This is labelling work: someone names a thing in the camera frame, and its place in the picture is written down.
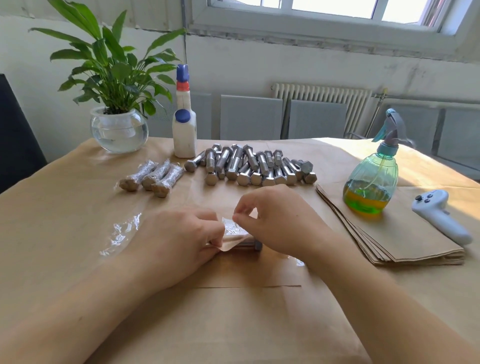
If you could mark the stack of brown paper sheets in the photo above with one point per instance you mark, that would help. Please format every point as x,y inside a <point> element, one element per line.
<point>405,232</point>

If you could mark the white radiator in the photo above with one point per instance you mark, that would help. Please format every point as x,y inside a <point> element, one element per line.
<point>322,96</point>

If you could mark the grey chair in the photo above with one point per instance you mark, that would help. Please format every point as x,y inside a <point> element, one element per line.
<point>424,127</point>
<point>202,116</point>
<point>251,118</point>
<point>319,120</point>
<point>461,139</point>

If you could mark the person's left forearm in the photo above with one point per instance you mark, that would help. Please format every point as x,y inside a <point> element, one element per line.
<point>67,322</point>

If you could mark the white handheld controller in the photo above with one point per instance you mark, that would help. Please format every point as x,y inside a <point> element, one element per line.
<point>439,214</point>

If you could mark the white glue bottle blue cap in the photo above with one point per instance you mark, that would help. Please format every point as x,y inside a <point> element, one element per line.
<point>184,135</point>

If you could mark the person's right hand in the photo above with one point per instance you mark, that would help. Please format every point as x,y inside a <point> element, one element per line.
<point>285,221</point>

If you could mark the white framed window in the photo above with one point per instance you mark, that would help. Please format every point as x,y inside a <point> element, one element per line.
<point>337,19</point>

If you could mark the green leafy plant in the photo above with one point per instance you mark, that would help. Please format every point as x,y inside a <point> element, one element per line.
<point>112,64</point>

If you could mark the white vertical blind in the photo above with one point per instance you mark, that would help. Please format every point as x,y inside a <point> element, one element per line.
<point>75,6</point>

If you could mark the person's left hand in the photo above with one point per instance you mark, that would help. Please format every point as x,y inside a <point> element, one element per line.
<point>172,247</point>

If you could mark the large brown paper table cover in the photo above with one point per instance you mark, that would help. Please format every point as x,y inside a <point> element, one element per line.
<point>52,217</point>

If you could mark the round glass vase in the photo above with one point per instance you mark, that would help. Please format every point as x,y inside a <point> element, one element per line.
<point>119,131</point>

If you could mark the clear film sheet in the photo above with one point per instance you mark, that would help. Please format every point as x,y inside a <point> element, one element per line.
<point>120,236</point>

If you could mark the person's right forearm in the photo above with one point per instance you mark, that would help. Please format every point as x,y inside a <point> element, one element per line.
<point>397,315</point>

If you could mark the black trash bin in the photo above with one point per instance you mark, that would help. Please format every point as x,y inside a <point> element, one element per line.
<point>19,135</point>

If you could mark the pile of steel bolts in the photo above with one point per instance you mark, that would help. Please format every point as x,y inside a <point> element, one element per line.
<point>251,165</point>

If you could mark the grey hex bolt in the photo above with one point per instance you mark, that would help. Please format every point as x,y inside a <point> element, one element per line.
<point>251,244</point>

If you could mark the green spray bottle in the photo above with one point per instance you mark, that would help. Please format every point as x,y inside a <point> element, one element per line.
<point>371,187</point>

